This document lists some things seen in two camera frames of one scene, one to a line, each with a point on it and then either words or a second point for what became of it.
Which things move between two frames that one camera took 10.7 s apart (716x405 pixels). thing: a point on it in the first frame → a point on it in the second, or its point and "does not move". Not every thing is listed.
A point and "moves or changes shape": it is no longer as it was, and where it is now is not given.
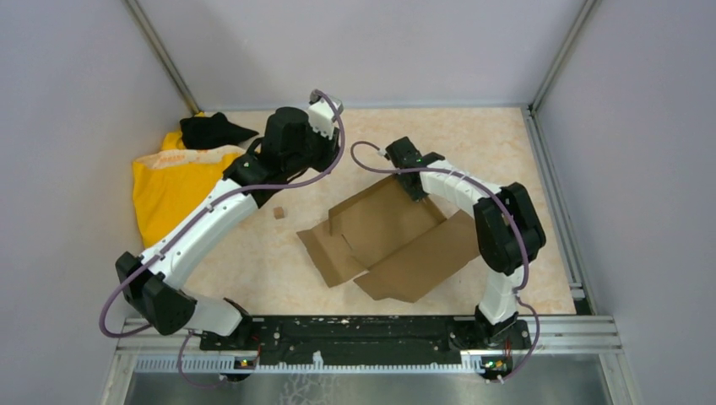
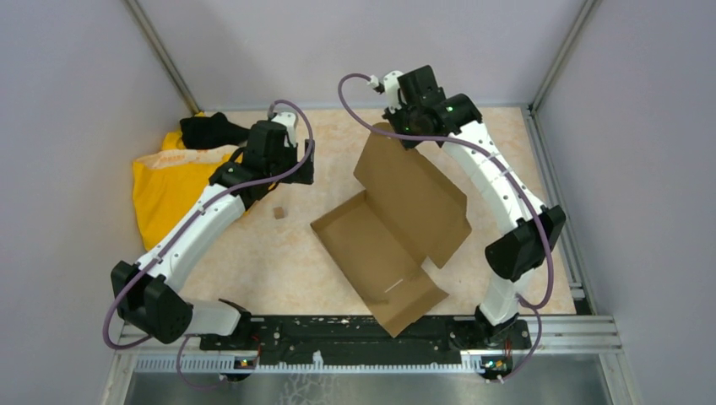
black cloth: (213, 131) does not move
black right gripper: (417, 195) → (393, 113)
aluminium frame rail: (549, 335) does not move
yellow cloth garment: (173, 181) does not move
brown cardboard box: (404, 246) moves or changes shape
